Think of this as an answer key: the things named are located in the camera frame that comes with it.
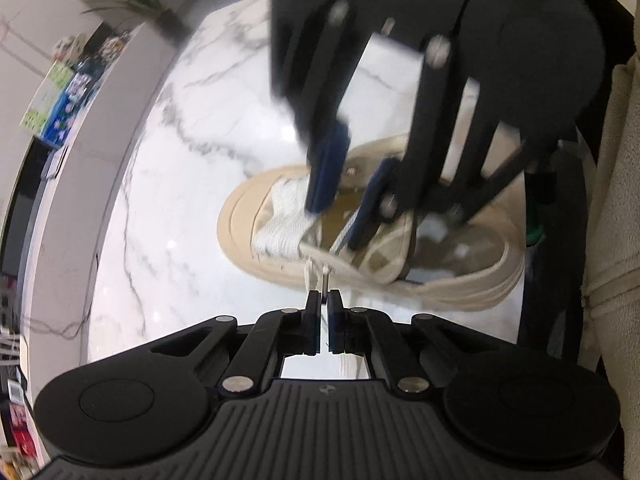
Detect white shoelace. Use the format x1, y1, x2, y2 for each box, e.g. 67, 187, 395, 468
252, 177, 366, 376

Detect beige shoe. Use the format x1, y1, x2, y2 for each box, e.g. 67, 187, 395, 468
216, 135, 526, 311

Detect black cable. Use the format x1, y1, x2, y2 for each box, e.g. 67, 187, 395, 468
20, 255, 101, 341

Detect person's beige sweater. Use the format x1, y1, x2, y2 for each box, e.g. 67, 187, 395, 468
580, 55, 640, 480

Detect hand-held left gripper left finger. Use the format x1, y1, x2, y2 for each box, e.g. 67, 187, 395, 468
150, 290, 323, 396

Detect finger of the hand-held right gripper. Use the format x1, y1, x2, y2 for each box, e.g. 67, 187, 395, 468
272, 0, 368, 213
347, 37, 551, 251

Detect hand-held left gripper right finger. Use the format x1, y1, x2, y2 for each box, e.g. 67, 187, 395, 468
326, 289, 506, 396

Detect flower painting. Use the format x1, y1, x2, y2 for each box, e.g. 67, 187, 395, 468
20, 60, 96, 148

